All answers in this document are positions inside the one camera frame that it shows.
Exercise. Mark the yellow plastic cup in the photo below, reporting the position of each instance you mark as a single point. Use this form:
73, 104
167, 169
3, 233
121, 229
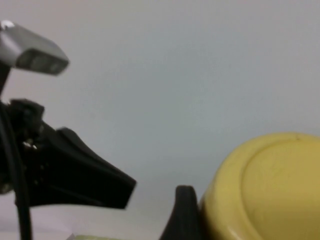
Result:
262, 187

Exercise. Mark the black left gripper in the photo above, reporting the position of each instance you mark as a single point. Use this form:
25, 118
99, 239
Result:
30, 115

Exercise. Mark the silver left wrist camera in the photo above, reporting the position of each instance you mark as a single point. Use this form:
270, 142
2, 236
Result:
30, 47

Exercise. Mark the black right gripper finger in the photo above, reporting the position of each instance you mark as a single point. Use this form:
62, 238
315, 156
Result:
183, 215

